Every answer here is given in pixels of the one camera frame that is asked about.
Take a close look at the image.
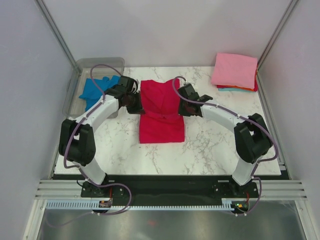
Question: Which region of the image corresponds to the red t shirt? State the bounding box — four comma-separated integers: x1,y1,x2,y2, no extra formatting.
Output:
139,79,185,144

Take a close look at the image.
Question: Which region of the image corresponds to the clear plastic bin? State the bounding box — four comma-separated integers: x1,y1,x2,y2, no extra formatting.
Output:
62,57,125,119

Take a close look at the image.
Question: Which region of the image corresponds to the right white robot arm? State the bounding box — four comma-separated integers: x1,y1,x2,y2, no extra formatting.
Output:
174,83,276,197

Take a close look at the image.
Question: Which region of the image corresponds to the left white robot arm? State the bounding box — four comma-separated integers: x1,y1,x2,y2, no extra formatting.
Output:
58,75,144,197

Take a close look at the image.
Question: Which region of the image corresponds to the blue t shirt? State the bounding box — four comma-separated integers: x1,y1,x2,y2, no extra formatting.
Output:
78,75,120,111

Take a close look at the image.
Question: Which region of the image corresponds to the teal folded t shirt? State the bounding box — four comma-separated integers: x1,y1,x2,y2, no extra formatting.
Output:
218,87,243,92

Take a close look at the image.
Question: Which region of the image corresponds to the pink folded t shirt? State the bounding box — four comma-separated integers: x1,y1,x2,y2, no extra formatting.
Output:
211,52,258,89

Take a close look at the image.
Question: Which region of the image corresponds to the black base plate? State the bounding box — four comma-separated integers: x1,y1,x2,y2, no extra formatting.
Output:
81,175,259,206

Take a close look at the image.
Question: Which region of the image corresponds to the white slotted cable duct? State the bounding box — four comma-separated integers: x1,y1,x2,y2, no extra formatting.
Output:
45,199,236,211

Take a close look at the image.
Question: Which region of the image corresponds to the left aluminium frame post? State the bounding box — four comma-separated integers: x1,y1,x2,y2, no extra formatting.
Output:
35,0,81,72

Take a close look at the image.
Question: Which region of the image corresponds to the aluminium frame post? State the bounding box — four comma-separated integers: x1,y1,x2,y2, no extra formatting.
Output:
257,0,300,70
35,0,81,72

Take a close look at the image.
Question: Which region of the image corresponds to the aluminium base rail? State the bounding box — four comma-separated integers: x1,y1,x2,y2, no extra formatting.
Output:
35,180,307,201

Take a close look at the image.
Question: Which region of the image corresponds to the right aluminium frame post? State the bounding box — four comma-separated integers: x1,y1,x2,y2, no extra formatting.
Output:
257,0,300,70

